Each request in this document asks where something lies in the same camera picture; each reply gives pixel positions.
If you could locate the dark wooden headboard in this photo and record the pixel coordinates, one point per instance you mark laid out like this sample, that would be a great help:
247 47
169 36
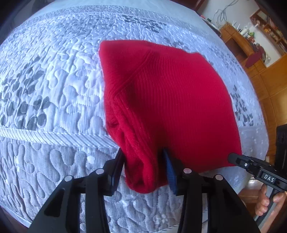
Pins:
191 4

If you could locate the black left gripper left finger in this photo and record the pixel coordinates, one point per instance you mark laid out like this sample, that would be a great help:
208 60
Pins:
61 211

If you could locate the wooden wall shelf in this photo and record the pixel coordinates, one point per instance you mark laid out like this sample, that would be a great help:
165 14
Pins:
270 29

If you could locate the red knit sweater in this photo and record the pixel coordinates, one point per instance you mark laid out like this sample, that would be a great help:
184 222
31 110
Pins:
159 97

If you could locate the right hand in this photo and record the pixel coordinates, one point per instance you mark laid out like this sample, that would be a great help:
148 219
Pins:
263 201

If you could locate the dark red hanging cloth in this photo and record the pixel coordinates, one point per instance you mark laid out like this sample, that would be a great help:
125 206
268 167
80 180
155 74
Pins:
252 59

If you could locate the wooden cabinet desk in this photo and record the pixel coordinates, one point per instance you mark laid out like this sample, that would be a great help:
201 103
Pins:
269 83

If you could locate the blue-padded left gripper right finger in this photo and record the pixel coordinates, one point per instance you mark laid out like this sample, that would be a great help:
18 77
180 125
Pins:
204 197

